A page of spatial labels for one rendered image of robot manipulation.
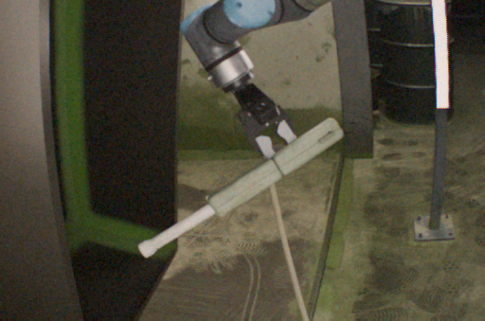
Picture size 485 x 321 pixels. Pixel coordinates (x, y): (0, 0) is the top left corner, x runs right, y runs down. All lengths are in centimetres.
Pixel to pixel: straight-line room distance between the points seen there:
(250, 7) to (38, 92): 44
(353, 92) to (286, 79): 39
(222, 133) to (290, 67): 60
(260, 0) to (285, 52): 188
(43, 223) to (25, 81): 23
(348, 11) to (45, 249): 223
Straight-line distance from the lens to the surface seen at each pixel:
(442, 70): 192
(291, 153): 100
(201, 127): 307
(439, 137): 204
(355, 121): 287
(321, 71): 279
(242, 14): 90
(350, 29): 272
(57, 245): 78
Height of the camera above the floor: 126
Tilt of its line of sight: 22 degrees down
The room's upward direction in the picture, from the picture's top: 8 degrees counter-clockwise
